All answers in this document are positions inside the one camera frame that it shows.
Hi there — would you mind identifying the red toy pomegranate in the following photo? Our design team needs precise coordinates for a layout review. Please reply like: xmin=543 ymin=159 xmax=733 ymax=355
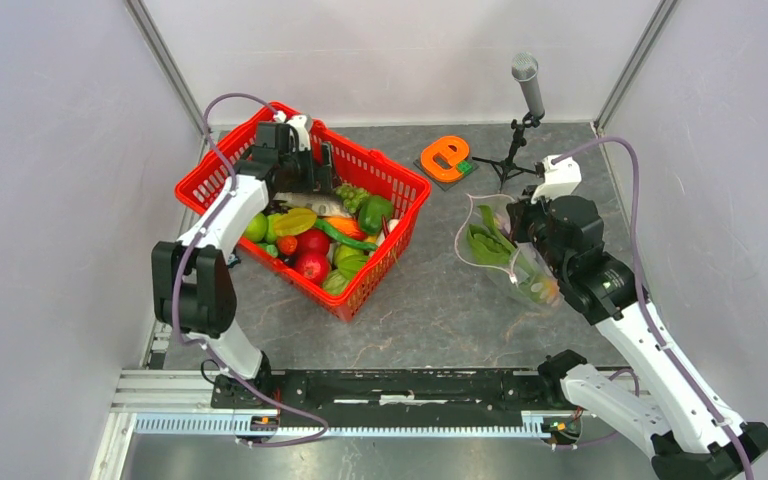
xmin=295 ymin=228 xmax=331 ymax=255

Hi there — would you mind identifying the green toy bell pepper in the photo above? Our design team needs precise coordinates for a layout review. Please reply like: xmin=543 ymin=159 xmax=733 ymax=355
xmin=357 ymin=195 xmax=395 ymax=235

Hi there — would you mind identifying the clear dotted zip bag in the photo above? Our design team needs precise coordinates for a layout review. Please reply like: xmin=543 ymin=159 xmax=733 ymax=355
xmin=453 ymin=194 xmax=562 ymax=311

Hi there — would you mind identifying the grey toy fish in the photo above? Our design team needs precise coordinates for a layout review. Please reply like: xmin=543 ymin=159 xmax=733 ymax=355
xmin=274 ymin=192 xmax=353 ymax=218

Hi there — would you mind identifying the grey microphone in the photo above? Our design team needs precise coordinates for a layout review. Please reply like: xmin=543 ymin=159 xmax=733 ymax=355
xmin=511 ymin=52 xmax=545 ymax=120

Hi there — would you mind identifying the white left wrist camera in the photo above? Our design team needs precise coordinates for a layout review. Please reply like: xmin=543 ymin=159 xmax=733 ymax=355
xmin=273 ymin=111 xmax=313 ymax=152

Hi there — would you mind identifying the green toy grape bunch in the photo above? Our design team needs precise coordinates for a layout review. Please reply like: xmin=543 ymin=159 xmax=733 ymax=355
xmin=334 ymin=183 xmax=370 ymax=214

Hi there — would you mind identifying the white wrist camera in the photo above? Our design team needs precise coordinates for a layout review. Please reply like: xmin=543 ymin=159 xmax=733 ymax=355
xmin=530 ymin=155 xmax=582 ymax=204
xmin=273 ymin=111 xmax=313 ymax=152

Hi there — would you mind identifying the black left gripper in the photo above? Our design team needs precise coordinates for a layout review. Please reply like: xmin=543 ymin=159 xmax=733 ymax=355
xmin=279 ymin=142 xmax=341 ymax=194

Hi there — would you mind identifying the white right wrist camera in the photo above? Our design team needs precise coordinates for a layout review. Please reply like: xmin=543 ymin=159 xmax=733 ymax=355
xmin=530 ymin=155 xmax=582 ymax=204

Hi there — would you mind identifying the green toy leafy vegetable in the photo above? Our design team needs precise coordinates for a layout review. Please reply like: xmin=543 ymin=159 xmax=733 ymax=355
xmin=464 ymin=204 xmax=537 ymax=291

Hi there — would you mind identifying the yellow toy starfruit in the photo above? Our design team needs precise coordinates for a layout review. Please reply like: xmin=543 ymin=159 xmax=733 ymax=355
xmin=273 ymin=208 xmax=318 ymax=237

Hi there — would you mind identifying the green toy apple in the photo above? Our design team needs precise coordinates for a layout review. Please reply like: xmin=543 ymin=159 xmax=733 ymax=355
xmin=243 ymin=212 xmax=269 ymax=243

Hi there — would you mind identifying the black microphone tripod stand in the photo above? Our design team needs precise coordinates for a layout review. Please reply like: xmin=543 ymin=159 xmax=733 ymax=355
xmin=471 ymin=113 xmax=542 ymax=192

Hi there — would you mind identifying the purple toy eggplant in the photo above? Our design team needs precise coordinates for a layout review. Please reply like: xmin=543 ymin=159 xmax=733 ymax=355
xmin=517 ymin=271 xmax=561 ymax=306

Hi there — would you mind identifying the orange letter e block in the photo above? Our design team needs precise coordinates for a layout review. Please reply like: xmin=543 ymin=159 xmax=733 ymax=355
xmin=419 ymin=135 xmax=474 ymax=187

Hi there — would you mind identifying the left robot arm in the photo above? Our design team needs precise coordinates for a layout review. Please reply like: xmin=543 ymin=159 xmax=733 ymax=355
xmin=151 ymin=114 xmax=320 ymax=408

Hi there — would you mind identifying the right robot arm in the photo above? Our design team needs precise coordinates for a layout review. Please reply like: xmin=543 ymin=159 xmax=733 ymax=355
xmin=506 ymin=195 xmax=768 ymax=479

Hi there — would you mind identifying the light green toy cabbage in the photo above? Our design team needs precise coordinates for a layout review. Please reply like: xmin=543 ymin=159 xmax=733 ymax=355
xmin=322 ymin=245 xmax=369 ymax=296

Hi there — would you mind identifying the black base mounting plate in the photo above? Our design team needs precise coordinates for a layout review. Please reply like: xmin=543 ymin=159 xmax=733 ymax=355
xmin=203 ymin=368 xmax=581 ymax=431

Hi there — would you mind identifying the red plastic shopping basket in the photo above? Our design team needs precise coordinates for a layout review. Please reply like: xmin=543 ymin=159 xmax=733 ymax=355
xmin=175 ymin=107 xmax=431 ymax=323

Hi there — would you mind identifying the red toy apple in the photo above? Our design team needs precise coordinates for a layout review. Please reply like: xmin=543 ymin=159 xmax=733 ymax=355
xmin=293 ymin=252 xmax=331 ymax=286

